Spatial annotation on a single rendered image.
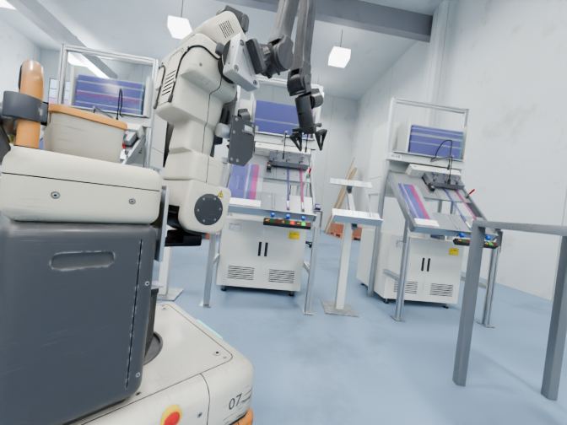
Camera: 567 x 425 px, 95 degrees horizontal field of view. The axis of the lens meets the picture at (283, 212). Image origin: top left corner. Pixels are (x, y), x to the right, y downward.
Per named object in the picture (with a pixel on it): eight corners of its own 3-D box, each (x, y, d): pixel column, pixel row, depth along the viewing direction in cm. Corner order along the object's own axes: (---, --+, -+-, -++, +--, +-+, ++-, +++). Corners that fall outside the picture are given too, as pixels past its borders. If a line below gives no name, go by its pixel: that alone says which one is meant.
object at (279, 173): (309, 186, 218) (310, 182, 214) (229, 177, 211) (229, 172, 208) (307, 163, 240) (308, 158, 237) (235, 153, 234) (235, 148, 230)
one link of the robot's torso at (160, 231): (141, 263, 74) (149, 177, 73) (113, 245, 93) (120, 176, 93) (221, 257, 94) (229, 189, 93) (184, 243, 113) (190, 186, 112)
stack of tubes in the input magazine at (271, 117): (310, 138, 231) (313, 108, 231) (252, 130, 226) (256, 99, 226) (307, 142, 244) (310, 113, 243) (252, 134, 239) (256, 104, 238)
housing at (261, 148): (307, 167, 238) (310, 153, 228) (254, 159, 234) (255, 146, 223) (306, 161, 244) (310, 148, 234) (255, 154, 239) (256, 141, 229)
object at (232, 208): (312, 221, 192) (314, 215, 187) (221, 212, 185) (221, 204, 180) (312, 220, 193) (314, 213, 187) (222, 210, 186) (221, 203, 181)
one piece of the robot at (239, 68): (232, 69, 71) (240, 31, 71) (221, 73, 74) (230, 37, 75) (258, 88, 78) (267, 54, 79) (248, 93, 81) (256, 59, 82)
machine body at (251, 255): (299, 298, 221) (307, 226, 219) (215, 292, 214) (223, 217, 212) (289, 277, 285) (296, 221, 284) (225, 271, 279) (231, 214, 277)
